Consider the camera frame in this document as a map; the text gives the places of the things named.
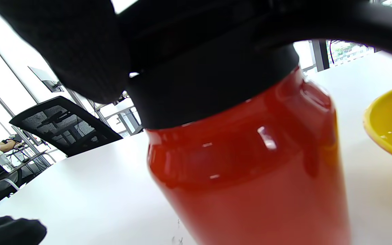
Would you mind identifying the person's right hand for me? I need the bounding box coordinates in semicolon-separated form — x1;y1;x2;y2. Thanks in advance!
0;0;132;104

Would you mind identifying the person's left hand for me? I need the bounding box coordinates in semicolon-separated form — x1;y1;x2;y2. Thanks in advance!
0;216;47;245

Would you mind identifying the red hot water kettle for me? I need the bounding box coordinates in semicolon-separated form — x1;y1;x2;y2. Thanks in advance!
118;0;392;245

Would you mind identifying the yellow plastic bowl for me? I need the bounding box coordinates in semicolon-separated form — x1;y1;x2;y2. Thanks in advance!
363;82;392;170

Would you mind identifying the grey flat monitor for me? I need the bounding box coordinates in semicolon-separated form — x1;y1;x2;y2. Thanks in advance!
29;66;64;93

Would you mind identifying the black mesh office chair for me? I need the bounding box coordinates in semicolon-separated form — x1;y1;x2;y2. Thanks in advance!
9;96;123;158

